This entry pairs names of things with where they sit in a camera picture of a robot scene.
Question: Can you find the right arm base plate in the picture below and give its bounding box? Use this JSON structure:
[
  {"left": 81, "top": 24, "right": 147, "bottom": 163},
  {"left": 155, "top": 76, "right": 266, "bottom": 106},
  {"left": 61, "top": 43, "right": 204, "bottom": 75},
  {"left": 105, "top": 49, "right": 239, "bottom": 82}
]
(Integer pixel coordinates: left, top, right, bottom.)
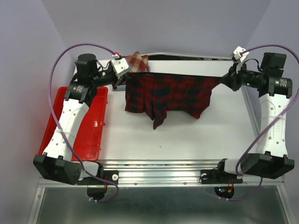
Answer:
[{"left": 199, "top": 169, "right": 243, "bottom": 184}]

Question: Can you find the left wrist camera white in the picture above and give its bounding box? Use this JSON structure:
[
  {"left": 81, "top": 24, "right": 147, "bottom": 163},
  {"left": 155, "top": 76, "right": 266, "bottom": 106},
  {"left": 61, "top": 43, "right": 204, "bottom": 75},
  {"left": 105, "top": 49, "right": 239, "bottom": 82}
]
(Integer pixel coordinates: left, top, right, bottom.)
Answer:
[{"left": 111, "top": 58, "right": 131, "bottom": 79}]

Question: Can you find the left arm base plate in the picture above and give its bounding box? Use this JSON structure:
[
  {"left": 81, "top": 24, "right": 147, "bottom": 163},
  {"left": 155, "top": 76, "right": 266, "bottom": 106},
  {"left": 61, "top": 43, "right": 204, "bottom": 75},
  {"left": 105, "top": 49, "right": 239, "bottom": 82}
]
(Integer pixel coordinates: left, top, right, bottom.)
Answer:
[{"left": 77, "top": 170, "right": 119, "bottom": 186}]

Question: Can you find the red plastic bin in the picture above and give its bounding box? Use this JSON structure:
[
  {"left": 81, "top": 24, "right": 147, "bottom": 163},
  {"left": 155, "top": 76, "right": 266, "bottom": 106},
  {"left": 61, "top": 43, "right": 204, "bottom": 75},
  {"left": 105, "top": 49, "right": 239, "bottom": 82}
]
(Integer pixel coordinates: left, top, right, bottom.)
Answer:
[{"left": 38, "top": 86, "right": 108, "bottom": 161}]

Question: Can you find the red navy plaid skirt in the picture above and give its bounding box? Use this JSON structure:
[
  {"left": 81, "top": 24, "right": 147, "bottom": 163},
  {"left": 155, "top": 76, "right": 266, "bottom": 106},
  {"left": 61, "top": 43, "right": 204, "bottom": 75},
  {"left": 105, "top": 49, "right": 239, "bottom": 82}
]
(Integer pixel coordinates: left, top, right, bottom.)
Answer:
[{"left": 125, "top": 73, "right": 220, "bottom": 129}]

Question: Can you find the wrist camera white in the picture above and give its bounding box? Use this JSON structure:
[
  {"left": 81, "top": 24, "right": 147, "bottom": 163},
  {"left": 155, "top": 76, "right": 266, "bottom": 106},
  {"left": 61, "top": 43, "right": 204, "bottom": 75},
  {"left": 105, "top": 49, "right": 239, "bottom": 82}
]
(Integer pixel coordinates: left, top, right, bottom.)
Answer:
[
  {"left": 231, "top": 46, "right": 249, "bottom": 73},
  {"left": 111, "top": 58, "right": 131, "bottom": 79}
]

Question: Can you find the red cream plaid skirt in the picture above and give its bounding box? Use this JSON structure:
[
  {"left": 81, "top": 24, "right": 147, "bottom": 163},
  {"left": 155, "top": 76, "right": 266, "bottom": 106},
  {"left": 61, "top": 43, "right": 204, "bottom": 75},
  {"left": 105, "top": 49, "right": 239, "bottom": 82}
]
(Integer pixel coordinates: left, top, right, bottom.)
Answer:
[{"left": 123, "top": 51, "right": 150, "bottom": 73}]

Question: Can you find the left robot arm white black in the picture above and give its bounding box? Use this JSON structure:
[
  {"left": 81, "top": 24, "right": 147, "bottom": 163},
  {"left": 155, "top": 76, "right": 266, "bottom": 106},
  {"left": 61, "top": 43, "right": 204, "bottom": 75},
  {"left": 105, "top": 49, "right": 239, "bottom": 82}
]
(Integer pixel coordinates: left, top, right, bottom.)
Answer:
[{"left": 33, "top": 54, "right": 130, "bottom": 185}]

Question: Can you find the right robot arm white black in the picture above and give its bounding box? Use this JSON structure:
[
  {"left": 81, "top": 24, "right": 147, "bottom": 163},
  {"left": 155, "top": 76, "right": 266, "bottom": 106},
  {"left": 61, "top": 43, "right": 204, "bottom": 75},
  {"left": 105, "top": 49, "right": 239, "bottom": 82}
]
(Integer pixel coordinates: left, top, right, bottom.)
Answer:
[{"left": 215, "top": 51, "right": 295, "bottom": 182}]

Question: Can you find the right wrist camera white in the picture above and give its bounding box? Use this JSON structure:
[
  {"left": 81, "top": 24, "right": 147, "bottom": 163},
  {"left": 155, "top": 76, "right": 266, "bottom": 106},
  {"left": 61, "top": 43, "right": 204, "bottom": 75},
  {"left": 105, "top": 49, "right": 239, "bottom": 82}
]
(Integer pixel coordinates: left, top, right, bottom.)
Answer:
[{"left": 231, "top": 46, "right": 249, "bottom": 73}]

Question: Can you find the aluminium frame rail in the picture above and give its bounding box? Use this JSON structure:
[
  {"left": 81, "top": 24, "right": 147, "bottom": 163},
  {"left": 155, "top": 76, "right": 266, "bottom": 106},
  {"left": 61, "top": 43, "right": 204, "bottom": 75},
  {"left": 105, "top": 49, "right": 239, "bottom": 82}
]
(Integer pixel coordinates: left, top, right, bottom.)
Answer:
[{"left": 28, "top": 160, "right": 296, "bottom": 224}]

